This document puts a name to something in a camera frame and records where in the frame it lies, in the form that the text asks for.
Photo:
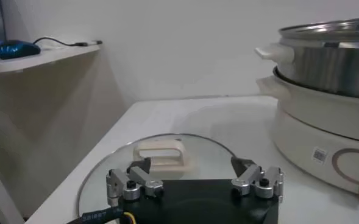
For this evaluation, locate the blue computer mouse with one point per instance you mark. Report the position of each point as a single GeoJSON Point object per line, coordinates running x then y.
{"type": "Point", "coordinates": [16, 50]}

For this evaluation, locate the white side table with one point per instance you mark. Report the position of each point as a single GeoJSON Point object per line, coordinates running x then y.
{"type": "Point", "coordinates": [30, 61]}

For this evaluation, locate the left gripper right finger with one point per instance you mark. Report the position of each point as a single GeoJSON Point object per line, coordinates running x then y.
{"type": "Point", "coordinates": [258, 182]}

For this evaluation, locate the glass pot lid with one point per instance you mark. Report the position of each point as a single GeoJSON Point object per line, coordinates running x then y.
{"type": "Point", "coordinates": [203, 155]}

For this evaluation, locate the stainless steel steamer basket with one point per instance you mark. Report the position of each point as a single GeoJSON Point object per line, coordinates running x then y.
{"type": "Point", "coordinates": [328, 67]}

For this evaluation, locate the cream electric cooker base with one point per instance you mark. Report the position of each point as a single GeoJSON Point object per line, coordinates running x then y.
{"type": "Point", "coordinates": [319, 131]}

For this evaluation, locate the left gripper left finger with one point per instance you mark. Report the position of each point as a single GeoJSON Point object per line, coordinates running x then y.
{"type": "Point", "coordinates": [136, 182]}

